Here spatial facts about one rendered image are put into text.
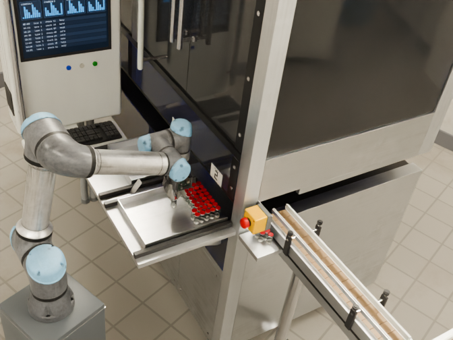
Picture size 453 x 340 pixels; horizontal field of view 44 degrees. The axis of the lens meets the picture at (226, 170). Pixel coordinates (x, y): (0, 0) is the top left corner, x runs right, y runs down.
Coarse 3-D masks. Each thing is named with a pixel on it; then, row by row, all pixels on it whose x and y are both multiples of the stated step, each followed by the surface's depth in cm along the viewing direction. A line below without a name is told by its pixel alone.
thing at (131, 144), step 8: (112, 144) 241; (120, 144) 244; (128, 144) 246; (136, 144) 248; (192, 160) 244; (192, 168) 238; (128, 176) 226; (136, 176) 231; (144, 176) 227; (152, 176) 229
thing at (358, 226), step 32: (352, 192) 239; (384, 192) 252; (352, 224) 254; (384, 224) 271; (192, 256) 258; (352, 256) 274; (384, 256) 293; (192, 288) 268; (256, 288) 244; (256, 320) 262
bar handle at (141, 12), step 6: (138, 0) 221; (138, 6) 223; (138, 12) 224; (138, 18) 226; (138, 24) 227; (138, 30) 229; (138, 36) 230; (138, 42) 232; (138, 48) 234; (138, 54) 235; (138, 60) 237; (144, 60) 238; (150, 60) 240; (138, 66) 239
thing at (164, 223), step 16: (144, 192) 220; (160, 192) 224; (128, 208) 216; (144, 208) 217; (160, 208) 218; (176, 208) 219; (144, 224) 210; (160, 224) 211; (176, 224) 212; (192, 224) 213; (208, 224) 210; (144, 240) 204; (160, 240) 201
